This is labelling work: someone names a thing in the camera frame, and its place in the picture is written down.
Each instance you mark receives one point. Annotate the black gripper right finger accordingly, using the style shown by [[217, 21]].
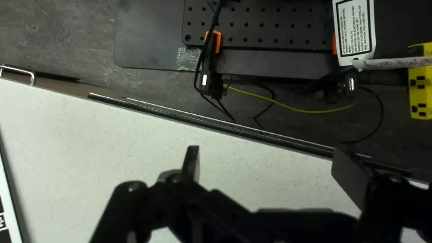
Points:
[[386, 203]]

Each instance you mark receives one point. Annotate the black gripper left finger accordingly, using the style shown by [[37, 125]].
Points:
[[135, 203]]

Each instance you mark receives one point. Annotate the yellow power strip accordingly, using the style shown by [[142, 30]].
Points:
[[420, 90]]

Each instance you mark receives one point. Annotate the metal table edge strip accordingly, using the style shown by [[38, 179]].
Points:
[[224, 122]]

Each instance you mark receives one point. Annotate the checkerboard calibration board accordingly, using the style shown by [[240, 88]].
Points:
[[7, 211]]

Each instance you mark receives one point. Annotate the white speckled rod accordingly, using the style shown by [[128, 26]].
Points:
[[396, 63]]

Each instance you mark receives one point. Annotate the grey floor mat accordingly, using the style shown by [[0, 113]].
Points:
[[143, 36]]

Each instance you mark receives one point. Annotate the white printed label card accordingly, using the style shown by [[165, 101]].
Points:
[[354, 32]]

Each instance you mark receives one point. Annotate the orange and black clamp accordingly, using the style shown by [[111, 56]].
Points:
[[213, 43]]

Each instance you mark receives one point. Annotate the black perforated breadboard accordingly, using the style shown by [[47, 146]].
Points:
[[270, 22]]

